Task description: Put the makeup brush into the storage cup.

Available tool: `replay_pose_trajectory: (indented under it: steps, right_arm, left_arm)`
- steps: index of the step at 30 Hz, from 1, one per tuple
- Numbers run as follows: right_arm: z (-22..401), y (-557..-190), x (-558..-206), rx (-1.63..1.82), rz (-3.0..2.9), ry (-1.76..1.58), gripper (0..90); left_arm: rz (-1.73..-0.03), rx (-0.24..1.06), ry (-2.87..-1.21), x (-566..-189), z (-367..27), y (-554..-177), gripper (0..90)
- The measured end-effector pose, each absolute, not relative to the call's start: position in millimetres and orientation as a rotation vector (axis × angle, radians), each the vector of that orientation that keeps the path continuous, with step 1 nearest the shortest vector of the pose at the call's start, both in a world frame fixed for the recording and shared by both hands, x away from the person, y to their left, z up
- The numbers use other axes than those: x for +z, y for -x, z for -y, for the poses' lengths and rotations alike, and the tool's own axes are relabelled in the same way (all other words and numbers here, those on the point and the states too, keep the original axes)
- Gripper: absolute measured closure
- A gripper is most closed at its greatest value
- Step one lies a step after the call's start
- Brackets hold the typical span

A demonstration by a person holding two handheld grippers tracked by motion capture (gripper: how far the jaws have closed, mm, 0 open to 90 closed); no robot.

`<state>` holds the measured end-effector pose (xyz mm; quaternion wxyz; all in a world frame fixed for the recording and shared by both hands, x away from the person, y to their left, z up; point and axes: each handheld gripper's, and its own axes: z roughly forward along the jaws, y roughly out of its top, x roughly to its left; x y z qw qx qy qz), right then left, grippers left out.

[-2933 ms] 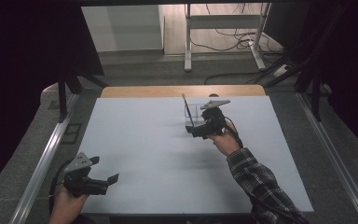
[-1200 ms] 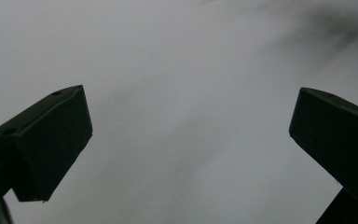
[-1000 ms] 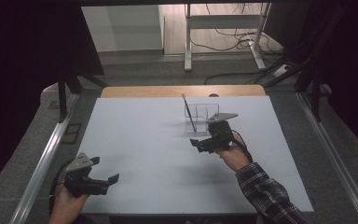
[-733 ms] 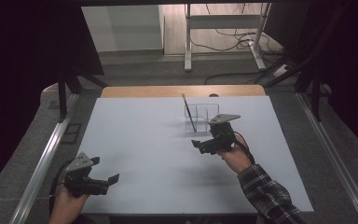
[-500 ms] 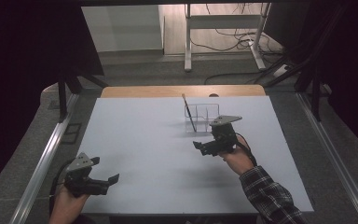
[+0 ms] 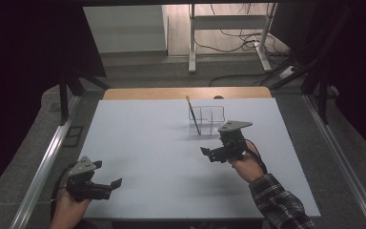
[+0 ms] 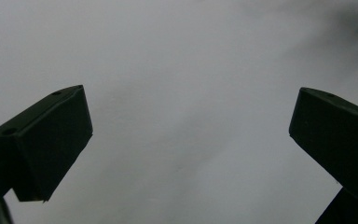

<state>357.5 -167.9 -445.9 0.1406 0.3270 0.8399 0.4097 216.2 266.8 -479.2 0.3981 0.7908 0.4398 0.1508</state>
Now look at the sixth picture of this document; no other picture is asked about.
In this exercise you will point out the aluminium rail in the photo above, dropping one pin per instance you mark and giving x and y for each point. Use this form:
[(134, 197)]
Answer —
[(340, 149), (44, 165)]

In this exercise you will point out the white power strip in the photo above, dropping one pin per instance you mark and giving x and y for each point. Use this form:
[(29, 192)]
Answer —
[(287, 72)]

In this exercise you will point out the person's left hand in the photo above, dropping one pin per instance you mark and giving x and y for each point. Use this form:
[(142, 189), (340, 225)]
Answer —
[(68, 211)]

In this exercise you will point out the thin brush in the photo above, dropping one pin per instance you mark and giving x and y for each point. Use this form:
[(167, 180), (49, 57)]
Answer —
[(193, 115)]

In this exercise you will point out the dark curtain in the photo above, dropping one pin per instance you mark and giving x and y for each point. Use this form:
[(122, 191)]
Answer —
[(362, 63), (22, 63)]

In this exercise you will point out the white desk frame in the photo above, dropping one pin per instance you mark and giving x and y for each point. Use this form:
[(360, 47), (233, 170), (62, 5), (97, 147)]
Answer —
[(228, 22)]

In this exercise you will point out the clear acrylic organizer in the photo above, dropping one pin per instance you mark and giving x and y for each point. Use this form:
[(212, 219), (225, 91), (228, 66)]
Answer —
[(214, 115)]

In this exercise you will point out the black stand legs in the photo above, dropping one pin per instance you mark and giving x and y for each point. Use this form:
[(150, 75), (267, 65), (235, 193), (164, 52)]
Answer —
[(322, 95), (64, 95)]

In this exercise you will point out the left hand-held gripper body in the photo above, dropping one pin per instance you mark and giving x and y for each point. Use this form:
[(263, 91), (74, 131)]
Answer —
[(82, 184)]

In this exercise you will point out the person's right hand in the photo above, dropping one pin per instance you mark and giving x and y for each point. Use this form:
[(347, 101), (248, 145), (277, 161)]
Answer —
[(248, 167)]

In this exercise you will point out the white cabinet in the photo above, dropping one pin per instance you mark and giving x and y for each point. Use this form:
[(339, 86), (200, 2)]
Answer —
[(124, 28)]

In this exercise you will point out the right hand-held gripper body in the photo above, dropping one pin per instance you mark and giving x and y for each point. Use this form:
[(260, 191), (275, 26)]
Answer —
[(232, 143)]

